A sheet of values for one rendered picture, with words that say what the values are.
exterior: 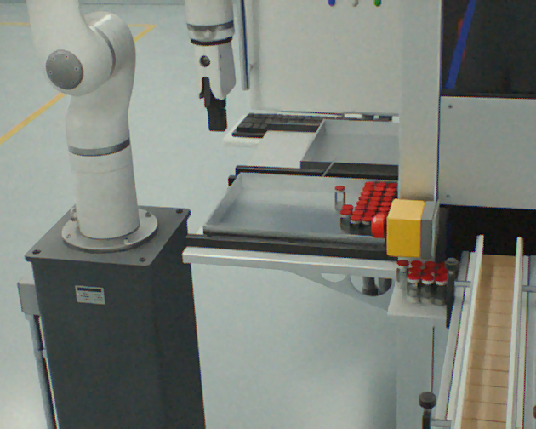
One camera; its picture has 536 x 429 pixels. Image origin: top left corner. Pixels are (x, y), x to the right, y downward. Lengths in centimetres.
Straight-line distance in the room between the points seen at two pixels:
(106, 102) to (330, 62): 94
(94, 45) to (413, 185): 60
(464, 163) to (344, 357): 156
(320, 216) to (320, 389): 112
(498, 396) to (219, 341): 196
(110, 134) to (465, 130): 66
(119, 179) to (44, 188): 263
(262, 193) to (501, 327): 73
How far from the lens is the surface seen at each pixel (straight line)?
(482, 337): 150
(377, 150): 229
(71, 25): 181
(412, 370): 186
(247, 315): 338
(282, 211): 200
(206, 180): 445
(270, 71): 277
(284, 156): 228
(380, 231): 165
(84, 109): 192
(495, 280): 165
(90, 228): 197
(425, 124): 165
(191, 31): 178
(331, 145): 232
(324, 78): 273
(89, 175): 192
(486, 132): 165
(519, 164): 166
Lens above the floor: 172
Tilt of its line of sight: 25 degrees down
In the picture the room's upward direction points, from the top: 3 degrees counter-clockwise
